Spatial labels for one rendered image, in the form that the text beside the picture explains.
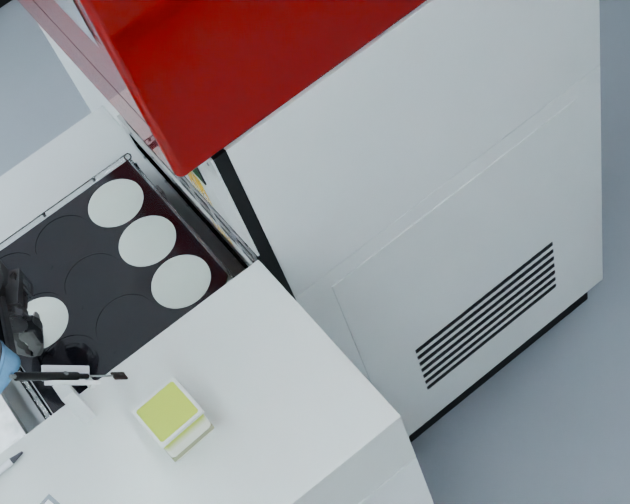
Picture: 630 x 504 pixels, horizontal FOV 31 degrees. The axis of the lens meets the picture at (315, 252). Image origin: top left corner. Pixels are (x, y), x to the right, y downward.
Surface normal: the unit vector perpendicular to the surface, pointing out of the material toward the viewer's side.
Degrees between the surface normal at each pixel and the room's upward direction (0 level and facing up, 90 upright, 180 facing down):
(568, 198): 90
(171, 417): 0
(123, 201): 0
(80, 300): 0
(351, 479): 90
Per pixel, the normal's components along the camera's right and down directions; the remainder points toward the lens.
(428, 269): 0.58, 0.61
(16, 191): -0.22, -0.53
